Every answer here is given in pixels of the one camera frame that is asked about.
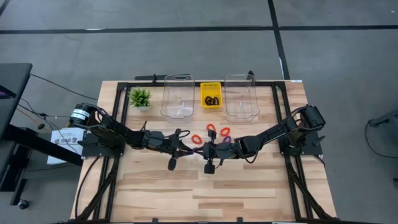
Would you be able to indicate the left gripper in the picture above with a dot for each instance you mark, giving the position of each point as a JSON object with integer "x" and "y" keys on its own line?
{"x": 161, "y": 141}

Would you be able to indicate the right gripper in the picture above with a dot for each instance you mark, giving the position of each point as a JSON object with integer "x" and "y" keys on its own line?
{"x": 224, "y": 151}

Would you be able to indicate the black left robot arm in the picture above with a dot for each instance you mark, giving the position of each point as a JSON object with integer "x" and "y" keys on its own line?
{"x": 118, "y": 130}

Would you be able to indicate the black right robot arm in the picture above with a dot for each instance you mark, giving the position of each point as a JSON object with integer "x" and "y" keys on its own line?
{"x": 267, "y": 135}

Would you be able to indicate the clear plastic bin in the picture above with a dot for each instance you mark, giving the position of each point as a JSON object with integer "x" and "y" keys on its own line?
{"x": 248, "y": 93}
{"x": 168, "y": 93}

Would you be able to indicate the yellow plastic basket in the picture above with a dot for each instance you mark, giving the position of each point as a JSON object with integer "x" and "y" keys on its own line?
{"x": 211, "y": 88}

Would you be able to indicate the green plant in white pot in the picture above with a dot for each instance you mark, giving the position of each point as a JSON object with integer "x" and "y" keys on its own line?
{"x": 140, "y": 98}

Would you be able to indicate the black table clamp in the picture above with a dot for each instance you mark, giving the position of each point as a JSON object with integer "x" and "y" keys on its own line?
{"x": 154, "y": 220}
{"x": 239, "y": 220}

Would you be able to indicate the black mounting bar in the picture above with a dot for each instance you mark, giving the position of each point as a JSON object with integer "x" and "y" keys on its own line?
{"x": 146, "y": 77}

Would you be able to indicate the white paper label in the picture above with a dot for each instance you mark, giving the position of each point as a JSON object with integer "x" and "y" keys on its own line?
{"x": 62, "y": 137}

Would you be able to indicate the small black puck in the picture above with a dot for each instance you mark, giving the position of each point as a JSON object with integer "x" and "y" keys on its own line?
{"x": 41, "y": 126}

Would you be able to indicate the black caster wheel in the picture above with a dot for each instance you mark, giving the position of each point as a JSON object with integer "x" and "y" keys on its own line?
{"x": 23, "y": 204}

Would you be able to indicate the black desk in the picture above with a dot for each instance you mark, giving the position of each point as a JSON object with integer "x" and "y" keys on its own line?
{"x": 15, "y": 81}

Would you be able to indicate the grey stand foot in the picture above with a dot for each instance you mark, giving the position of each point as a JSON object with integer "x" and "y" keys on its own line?
{"x": 385, "y": 119}

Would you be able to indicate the black aluminium table frame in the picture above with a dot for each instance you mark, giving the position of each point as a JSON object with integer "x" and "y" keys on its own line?
{"x": 267, "y": 83}

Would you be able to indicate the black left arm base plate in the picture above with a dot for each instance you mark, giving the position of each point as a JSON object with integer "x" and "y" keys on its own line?
{"x": 93, "y": 151}

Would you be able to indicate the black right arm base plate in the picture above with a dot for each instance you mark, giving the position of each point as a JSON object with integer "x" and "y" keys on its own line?
{"x": 311, "y": 147}

